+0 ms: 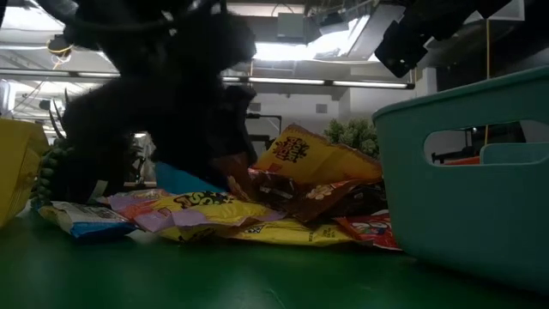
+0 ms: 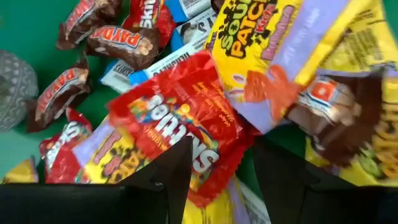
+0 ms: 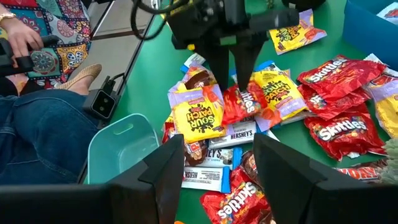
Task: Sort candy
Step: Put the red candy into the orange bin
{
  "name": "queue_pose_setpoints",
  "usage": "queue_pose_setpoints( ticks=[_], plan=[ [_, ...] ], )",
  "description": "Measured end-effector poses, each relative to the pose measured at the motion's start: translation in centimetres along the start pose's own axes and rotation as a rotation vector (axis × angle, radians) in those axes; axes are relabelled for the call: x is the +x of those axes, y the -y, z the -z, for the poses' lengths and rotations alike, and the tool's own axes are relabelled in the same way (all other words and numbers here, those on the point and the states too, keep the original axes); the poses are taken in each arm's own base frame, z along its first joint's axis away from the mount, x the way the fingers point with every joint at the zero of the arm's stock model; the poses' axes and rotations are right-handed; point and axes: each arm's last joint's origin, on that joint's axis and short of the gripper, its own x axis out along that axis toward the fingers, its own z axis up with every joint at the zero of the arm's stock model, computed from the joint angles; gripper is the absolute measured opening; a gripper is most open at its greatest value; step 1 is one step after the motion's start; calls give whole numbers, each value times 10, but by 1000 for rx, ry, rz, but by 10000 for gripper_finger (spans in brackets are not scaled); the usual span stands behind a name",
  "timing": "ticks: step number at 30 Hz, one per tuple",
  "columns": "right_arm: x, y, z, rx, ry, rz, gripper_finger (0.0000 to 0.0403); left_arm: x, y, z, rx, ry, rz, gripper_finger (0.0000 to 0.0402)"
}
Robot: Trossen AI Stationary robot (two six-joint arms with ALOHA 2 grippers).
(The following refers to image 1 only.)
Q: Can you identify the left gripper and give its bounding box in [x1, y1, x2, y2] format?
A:
[55, 10, 258, 203]

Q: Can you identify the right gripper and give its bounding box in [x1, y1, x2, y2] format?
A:
[374, 11, 431, 80]

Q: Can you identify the yellow Sour Patch pack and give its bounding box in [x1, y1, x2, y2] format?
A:
[252, 123, 383, 186]
[226, 218, 357, 248]
[100, 188, 287, 244]

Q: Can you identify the red brown chocolate bar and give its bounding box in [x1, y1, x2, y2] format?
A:
[226, 169, 387, 222]

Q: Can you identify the blue white candy bar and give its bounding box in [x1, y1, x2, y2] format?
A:
[33, 200, 138, 239]

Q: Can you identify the dark blue plastic tray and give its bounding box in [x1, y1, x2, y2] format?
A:
[154, 161, 228, 195]

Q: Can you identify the pale green pinecone plant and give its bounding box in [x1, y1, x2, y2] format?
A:
[323, 118, 381, 160]

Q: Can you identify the long ceiling light bar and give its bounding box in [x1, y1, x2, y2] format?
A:
[0, 68, 416, 90]

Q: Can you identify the grey ceiling box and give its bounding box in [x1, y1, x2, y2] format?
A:
[276, 12, 308, 42]

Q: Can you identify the orange plastic basket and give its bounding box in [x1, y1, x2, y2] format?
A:
[443, 156, 481, 167]

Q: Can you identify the green table mat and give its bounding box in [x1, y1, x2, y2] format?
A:
[0, 201, 549, 309]

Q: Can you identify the teal plastic basket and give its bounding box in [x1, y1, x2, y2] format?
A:
[371, 64, 549, 297]

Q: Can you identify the yellow plastic basket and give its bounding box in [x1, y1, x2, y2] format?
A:
[0, 118, 51, 228]

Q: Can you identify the red Skittles pack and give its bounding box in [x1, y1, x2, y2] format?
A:
[334, 209, 402, 252]

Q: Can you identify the black frame stand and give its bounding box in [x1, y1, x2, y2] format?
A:
[246, 112, 283, 142]

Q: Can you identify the black ceiling device yellow cable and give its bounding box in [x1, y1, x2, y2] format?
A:
[45, 33, 77, 57]

